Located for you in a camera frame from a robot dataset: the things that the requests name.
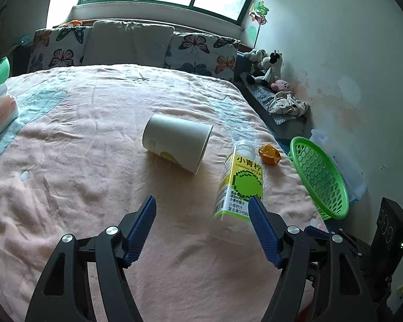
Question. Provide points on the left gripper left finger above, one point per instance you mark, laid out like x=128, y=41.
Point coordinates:
x=63, y=292

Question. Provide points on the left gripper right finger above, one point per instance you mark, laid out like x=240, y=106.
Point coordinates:
x=340, y=290

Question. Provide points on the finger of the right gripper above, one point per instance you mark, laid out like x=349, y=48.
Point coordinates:
x=316, y=233

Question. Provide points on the green plastic basket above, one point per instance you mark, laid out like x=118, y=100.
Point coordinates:
x=321, y=178

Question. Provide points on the clear plastic storage box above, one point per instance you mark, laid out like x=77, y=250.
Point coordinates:
x=346, y=164

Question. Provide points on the yellow green drink bottle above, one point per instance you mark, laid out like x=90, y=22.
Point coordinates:
x=241, y=179

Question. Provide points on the orange peel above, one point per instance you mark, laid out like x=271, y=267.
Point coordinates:
x=269, y=154

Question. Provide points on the pink quilt on bed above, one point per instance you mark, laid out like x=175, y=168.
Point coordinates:
x=73, y=162

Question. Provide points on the crumpled beige cloth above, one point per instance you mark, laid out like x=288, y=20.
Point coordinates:
x=287, y=103

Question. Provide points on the white paper cup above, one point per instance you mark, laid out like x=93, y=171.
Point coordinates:
x=180, y=141

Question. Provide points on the pink pig plush toy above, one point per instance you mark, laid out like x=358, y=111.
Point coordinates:
x=280, y=86

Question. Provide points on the cow plush toy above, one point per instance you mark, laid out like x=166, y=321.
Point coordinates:
x=272, y=65

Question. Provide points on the white plush toy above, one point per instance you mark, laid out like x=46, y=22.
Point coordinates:
x=255, y=56

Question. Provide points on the butterfly cushion right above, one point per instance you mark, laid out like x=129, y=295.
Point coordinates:
x=203, y=54

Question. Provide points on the butterfly cushion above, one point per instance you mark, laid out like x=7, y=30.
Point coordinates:
x=58, y=47
x=203, y=54

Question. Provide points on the colourful pinwheel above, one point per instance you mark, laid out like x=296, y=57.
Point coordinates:
x=258, y=12

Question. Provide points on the butterfly cushion left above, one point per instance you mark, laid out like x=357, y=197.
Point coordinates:
x=58, y=47

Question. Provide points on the white plain cushion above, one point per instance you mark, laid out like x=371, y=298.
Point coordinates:
x=118, y=42

